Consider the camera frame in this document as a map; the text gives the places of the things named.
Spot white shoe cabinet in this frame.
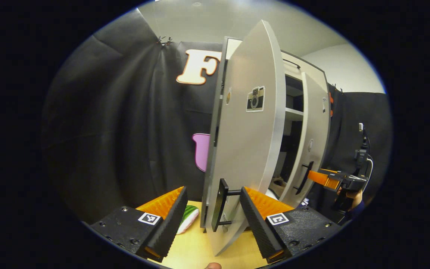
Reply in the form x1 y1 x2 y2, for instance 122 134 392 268
200 36 331 228

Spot black door handle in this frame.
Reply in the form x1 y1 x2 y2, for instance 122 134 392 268
295 161 314 195
211 179 242 232

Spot watermelon slice toy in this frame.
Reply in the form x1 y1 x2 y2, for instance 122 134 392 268
177 205 200 235

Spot black backdrop cloth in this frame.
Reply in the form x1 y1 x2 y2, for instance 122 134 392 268
41 8 393 225

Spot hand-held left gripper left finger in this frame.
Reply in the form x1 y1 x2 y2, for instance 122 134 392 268
90 186 188 262

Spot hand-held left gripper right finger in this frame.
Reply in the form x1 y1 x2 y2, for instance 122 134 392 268
240 187 340 262

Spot white cabinet drawer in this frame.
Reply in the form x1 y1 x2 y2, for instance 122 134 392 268
280 52 326 81

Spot white cabinet shelf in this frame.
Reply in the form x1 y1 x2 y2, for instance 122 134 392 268
285 108 304 121

